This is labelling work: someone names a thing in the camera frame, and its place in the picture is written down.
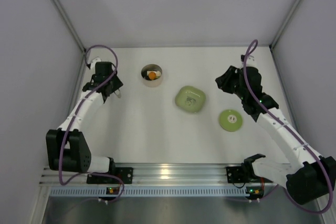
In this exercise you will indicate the green square bowl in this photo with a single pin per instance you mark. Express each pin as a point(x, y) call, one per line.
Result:
point(190, 99)

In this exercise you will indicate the round metal tin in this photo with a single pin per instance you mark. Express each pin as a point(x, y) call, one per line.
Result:
point(152, 68)

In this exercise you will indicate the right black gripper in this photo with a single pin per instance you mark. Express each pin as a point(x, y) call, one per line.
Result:
point(227, 80)

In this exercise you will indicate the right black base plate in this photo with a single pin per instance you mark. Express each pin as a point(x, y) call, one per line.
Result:
point(241, 174)

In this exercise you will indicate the grey slotted cable duct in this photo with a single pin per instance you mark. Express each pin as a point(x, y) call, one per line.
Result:
point(155, 191)

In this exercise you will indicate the black oval food piece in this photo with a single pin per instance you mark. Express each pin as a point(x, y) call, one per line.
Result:
point(145, 73)

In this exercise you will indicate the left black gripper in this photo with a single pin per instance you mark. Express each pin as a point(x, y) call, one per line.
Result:
point(112, 86)

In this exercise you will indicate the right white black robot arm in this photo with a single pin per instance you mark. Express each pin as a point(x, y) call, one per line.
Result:
point(308, 175)

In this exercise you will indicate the silver metal tongs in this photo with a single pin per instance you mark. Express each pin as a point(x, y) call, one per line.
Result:
point(118, 94)

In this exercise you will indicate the orange round food piece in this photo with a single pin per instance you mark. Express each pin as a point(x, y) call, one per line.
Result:
point(152, 75)

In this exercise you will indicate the green round lid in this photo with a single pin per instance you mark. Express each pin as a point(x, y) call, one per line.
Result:
point(230, 120)

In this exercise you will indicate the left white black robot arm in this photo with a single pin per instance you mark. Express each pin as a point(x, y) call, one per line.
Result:
point(67, 147)

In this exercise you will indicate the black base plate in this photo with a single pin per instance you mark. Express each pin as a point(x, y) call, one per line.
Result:
point(125, 174)
point(241, 174)

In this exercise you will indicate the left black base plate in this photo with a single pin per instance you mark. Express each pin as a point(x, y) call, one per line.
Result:
point(125, 174)

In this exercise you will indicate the aluminium mounting rail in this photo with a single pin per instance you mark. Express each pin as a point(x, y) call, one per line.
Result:
point(147, 174)

